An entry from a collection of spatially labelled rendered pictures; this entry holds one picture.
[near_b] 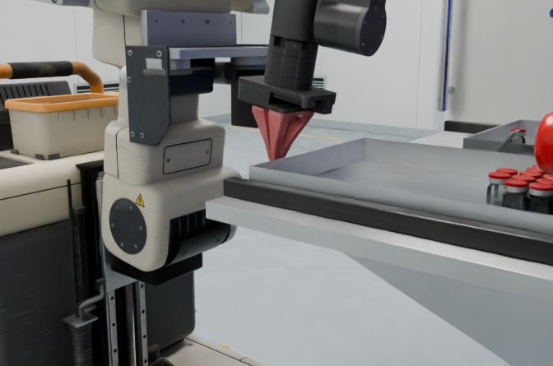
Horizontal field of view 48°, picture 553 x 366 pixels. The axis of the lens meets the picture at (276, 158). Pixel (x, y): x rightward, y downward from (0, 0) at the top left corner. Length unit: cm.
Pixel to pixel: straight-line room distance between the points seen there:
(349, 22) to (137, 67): 47
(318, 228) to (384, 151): 32
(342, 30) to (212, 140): 59
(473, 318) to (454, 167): 27
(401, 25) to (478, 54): 519
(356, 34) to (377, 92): 625
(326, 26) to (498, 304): 32
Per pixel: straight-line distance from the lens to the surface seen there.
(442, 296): 65
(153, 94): 100
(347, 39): 65
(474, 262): 53
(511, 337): 64
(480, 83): 157
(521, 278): 52
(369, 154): 90
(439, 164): 86
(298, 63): 69
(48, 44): 621
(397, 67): 677
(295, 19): 69
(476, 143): 93
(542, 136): 40
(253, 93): 71
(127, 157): 110
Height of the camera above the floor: 106
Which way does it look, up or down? 11 degrees down
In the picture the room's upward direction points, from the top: straight up
